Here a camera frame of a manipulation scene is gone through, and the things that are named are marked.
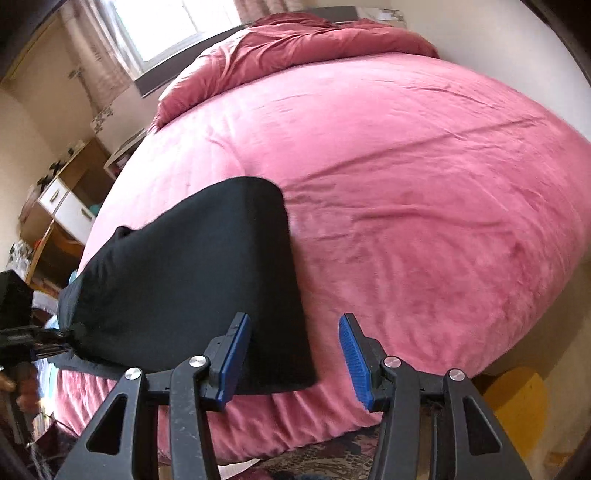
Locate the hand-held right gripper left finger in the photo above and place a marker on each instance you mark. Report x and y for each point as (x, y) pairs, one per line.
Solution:
(233, 364)

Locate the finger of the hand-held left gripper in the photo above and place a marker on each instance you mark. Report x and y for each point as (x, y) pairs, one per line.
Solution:
(53, 340)

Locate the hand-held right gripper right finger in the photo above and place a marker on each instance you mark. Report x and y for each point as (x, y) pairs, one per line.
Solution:
(355, 364)

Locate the black embroidered pants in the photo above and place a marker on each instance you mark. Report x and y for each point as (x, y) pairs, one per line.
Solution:
(207, 277)

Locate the wooden desk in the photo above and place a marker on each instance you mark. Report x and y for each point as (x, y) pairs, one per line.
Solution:
(60, 240)

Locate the patterned rug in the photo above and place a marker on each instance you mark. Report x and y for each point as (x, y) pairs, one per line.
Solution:
(323, 454)

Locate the white cabinet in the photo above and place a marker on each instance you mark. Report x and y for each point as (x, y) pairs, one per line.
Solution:
(64, 203)

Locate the pink bed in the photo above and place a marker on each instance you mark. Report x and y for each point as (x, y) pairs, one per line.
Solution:
(392, 207)

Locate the yellow stool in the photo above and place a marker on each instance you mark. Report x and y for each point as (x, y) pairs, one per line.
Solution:
(517, 406)

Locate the white nightstand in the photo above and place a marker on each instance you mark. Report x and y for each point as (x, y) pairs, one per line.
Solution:
(122, 154)

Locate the window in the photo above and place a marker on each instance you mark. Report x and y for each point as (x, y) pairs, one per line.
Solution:
(161, 27)

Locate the red duvet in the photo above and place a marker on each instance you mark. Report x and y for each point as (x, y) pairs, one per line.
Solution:
(286, 50)

